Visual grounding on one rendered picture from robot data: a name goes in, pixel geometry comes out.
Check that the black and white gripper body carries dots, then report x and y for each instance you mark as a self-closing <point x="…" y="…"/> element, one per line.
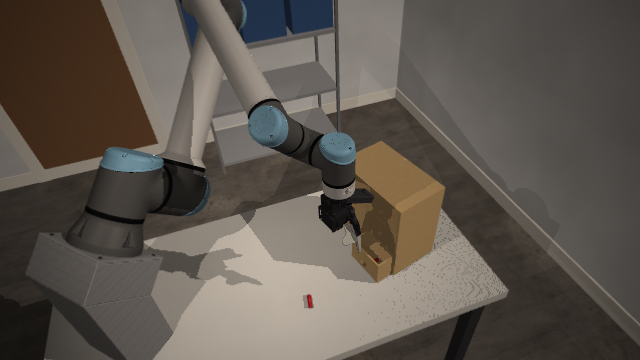
<point x="334" y="213"/>

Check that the tan wooden chest of drawers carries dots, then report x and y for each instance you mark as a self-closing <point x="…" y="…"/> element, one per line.
<point x="410" y="191"/>

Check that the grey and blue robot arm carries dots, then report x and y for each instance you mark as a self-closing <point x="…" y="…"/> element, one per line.
<point x="130" y="183"/>

